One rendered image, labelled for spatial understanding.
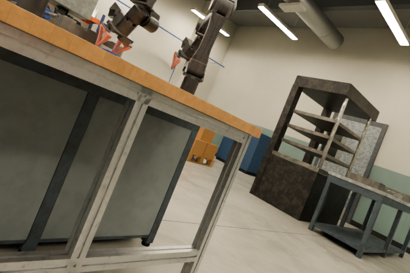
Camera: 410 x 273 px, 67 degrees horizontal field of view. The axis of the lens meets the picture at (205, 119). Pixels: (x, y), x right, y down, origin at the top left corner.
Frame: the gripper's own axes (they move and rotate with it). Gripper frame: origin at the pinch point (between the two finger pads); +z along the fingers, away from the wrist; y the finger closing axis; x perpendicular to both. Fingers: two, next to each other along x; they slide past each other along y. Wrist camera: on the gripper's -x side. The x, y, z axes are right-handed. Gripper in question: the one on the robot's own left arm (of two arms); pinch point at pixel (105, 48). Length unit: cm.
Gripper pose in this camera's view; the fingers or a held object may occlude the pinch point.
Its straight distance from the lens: 122.8
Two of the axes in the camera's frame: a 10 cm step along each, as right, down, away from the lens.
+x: 5.2, 7.3, -4.5
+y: -4.6, -2.1, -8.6
